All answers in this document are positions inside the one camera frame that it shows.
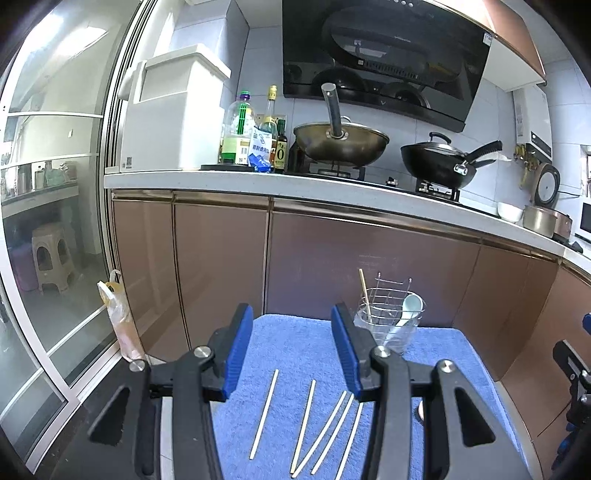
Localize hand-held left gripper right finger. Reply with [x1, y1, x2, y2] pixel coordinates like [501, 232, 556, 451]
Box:
[331, 302, 513, 480]

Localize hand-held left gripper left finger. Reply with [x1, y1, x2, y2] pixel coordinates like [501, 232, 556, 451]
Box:
[88, 302, 254, 480]

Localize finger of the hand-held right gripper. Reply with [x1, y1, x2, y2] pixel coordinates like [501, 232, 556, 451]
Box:
[551, 339, 591, 432]

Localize wire utensil holder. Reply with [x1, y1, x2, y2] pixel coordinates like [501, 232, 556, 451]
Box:
[353, 272, 426, 357]

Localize wooden chopstick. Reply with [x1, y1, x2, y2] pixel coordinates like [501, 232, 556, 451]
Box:
[359, 268, 373, 324]
[334, 402, 365, 480]
[250, 369, 280, 460]
[294, 390, 348, 477]
[310, 393, 356, 475]
[290, 380, 317, 475]

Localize blue towel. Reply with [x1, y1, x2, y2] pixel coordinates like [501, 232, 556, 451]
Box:
[210, 314, 525, 480]

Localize white ceramic spoon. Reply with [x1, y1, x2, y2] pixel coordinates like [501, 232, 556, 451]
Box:
[401, 294, 424, 325]

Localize plastic bag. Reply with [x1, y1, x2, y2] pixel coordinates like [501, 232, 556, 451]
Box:
[96, 270, 147, 361]

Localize steel pot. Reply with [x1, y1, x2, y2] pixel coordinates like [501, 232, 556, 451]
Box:
[523, 205, 574, 239]

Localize white microwave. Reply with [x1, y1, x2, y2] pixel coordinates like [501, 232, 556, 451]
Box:
[574, 200, 591, 241]

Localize white bowl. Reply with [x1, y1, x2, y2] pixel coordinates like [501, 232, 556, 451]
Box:
[497, 202, 525, 225]

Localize gas stove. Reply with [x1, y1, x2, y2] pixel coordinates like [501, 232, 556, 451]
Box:
[285, 168, 462, 204]

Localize black tray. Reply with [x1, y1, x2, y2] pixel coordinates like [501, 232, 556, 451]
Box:
[200, 162, 257, 173]

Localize black frying pan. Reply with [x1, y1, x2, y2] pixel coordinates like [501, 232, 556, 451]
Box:
[399, 140, 504, 192]

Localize steel wok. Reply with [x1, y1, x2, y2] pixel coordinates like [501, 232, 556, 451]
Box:
[293, 83, 391, 169]

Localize blue and white salt bag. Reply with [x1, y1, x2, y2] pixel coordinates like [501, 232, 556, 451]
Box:
[247, 127, 277, 173]

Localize dark sauce bottle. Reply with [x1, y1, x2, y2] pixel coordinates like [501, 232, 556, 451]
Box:
[273, 119, 289, 174]

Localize beige plastic stool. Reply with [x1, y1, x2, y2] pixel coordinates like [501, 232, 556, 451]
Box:
[31, 222, 77, 295]

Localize yellow gas valve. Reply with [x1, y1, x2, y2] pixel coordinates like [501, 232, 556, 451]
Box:
[512, 144, 540, 191]

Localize cooking oil bottle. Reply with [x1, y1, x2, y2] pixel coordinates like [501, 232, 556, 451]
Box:
[220, 90, 256, 166]

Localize black pan lid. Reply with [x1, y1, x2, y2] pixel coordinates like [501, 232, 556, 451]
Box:
[403, 132, 468, 158]

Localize purple plastic stool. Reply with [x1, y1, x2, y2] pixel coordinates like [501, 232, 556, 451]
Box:
[11, 244, 38, 292]

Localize tall yellow-capped bottle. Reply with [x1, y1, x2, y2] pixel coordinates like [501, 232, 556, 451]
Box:
[258, 85, 279, 139]

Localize white storage container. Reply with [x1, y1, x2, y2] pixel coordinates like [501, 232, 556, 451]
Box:
[117, 44, 232, 174]

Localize white water heater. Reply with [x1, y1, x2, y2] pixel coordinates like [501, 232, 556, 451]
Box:
[512, 85, 555, 160]

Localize sliding glass door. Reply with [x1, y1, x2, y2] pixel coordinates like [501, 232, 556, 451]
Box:
[0, 0, 160, 467]

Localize black range hood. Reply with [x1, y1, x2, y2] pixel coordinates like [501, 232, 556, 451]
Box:
[281, 0, 498, 134]

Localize brown upper cabinet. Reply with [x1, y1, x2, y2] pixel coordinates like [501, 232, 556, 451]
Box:
[480, 0, 548, 89]

